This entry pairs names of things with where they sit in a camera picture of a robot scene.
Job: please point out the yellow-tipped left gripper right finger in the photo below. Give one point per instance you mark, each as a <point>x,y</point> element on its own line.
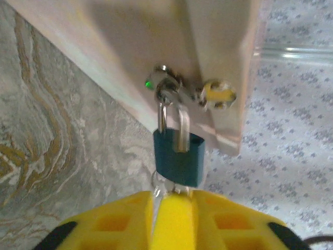
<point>229,229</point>

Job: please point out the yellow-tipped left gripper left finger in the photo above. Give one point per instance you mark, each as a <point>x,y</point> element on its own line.
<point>112,229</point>

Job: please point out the silver key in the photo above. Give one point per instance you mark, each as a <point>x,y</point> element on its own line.
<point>169,187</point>

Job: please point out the blue padlock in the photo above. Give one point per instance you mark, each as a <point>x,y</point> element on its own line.
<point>179,159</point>

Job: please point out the silver box hasp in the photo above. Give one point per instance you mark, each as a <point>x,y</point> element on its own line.
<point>167,83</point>

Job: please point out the pink printed metal box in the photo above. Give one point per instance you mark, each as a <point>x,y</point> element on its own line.
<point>130,39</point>

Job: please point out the aluminium frame post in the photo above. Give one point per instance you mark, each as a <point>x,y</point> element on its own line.
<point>299,53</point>

